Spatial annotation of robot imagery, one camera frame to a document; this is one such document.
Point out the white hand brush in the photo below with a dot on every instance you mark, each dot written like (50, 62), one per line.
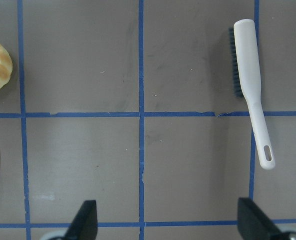
(246, 77)

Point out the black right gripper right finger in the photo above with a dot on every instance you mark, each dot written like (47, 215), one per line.
(254, 224)

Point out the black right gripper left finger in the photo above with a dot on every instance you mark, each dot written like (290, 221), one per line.
(85, 224)

